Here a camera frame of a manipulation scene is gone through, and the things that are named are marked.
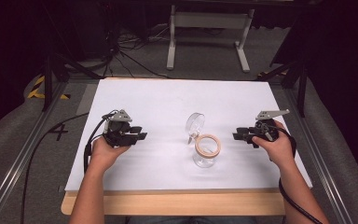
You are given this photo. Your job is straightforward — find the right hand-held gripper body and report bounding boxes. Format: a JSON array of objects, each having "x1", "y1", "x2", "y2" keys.
[{"x1": 249, "y1": 108, "x2": 291, "y2": 145}]

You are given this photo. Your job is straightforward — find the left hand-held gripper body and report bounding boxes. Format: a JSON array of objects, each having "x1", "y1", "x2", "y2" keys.
[{"x1": 103, "y1": 109, "x2": 138, "y2": 148}]

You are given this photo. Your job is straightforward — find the person's left hand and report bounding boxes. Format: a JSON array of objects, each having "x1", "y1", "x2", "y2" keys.
[{"x1": 89, "y1": 135, "x2": 132, "y2": 173}]

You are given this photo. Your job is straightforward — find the person's right hand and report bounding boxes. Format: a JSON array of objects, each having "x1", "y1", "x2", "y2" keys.
[{"x1": 251, "y1": 119, "x2": 297, "y2": 171}]

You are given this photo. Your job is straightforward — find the glass clip-top jar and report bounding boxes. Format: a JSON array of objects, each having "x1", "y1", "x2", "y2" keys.
[{"x1": 185, "y1": 112, "x2": 223, "y2": 169}]

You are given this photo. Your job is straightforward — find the white table sheet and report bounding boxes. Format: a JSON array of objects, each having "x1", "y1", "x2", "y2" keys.
[{"x1": 64, "y1": 77, "x2": 313, "y2": 192}]

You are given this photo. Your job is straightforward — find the black stand legs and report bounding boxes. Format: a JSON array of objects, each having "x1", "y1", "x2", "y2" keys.
[
  {"x1": 256, "y1": 57, "x2": 310, "y2": 119},
  {"x1": 41, "y1": 50, "x2": 104, "y2": 113}
]

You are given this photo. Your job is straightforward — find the wooden table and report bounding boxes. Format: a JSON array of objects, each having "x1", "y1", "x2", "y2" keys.
[{"x1": 61, "y1": 187, "x2": 287, "y2": 217}]

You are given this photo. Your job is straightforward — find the yellow black floor tape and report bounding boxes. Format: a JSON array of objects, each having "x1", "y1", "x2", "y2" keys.
[{"x1": 26, "y1": 75, "x2": 72, "y2": 101}]

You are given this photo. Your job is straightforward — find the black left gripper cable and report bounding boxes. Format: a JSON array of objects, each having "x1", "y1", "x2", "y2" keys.
[{"x1": 83, "y1": 109, "x2": 119, "y2": 174}]

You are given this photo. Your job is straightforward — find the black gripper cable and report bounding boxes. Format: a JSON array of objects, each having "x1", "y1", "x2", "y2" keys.
[
  {"x1": 83, "y1": 109, "x2": 119, "y2": 174},
  {"x1": 273, "y1": 125, "x2": 324, "y2": 224}
]

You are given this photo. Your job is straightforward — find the grey metal floor rail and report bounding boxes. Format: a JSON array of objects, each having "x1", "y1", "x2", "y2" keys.
[
  {"x1": 282, "y1": 87, "x2": 356, "y2": 224},
  {"x1": 0, "y1": 79, "x2": 70, "y2": 224}
]

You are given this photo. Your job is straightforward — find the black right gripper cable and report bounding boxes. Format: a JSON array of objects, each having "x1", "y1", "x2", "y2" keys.
[{"x1": 273, "y1": 125, "x2": 324, "y2": 224}]

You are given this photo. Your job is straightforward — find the bundle of black floor cables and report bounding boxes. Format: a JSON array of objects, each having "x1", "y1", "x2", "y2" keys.
[{"x1": 103, "y1": 22, "x2": 175, "y2": 80}]

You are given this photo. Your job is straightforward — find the black floor cable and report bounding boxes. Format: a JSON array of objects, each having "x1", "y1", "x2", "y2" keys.
[{"x1": 20, "y1": 112, "x2": 90, "y2": 224}]

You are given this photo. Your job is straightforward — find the white metal table frame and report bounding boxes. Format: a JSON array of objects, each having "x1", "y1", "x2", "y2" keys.
[{"x1": 166, "y1": 4, "x2": 256, "y2": 74}]

